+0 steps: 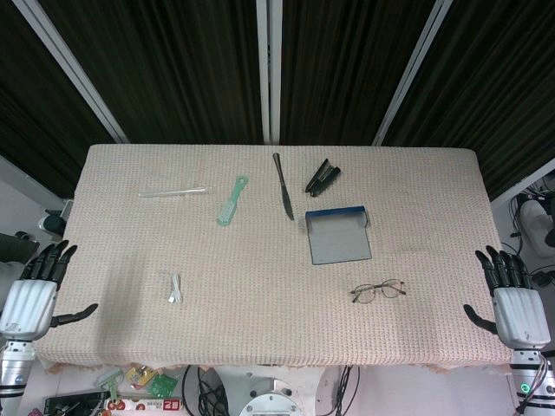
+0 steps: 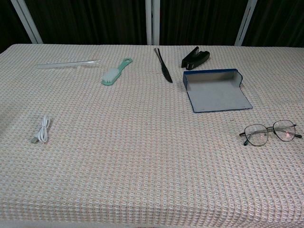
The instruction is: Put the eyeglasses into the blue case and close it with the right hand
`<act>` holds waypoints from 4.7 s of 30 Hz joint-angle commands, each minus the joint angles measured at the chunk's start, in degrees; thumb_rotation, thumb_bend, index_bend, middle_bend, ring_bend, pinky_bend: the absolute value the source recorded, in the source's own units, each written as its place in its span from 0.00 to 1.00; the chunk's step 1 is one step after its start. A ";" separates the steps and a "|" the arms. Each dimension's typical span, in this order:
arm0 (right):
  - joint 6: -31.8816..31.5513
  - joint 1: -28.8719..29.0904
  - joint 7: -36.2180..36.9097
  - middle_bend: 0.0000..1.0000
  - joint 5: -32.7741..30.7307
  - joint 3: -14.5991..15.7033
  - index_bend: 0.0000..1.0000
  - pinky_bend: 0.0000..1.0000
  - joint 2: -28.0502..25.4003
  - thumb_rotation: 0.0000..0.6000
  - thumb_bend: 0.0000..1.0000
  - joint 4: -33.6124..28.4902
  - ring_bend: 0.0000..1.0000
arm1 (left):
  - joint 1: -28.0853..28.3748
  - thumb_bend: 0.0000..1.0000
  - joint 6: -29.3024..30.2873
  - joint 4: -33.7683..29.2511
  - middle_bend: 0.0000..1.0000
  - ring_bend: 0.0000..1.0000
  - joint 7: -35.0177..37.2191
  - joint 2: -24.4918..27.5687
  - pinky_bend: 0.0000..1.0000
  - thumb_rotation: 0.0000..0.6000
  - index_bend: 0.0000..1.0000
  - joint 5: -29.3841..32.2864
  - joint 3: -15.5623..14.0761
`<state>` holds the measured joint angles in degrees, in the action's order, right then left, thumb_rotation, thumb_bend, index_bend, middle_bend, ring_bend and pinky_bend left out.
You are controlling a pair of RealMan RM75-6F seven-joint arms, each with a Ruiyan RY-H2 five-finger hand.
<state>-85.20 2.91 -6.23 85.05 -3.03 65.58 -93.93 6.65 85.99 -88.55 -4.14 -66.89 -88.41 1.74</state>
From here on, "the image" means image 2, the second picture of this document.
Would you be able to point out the grey box with blue edge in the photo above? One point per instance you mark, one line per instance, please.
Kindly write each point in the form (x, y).
(218, 95)

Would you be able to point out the black wire-frame eyeglasses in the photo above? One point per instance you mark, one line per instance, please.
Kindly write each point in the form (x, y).
(257, 135)

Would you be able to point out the beige waffle tablecloth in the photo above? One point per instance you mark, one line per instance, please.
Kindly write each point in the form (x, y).
(142, 147)

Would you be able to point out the black table knife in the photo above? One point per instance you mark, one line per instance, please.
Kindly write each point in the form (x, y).
(166, 73)

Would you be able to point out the green scrubbing brush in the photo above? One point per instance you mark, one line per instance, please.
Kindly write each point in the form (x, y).
(111, 76)

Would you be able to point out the black stapler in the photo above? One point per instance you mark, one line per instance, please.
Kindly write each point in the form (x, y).
(197, 59)

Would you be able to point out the clear plastic tube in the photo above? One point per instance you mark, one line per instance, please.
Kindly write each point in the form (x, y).
(69, 64)

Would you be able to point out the black curtain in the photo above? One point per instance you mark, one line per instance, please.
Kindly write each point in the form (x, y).
(95, 21)

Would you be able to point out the white frame post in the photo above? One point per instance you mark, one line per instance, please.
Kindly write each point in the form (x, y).
(244, 23)
(153, 21)
(27, 21)

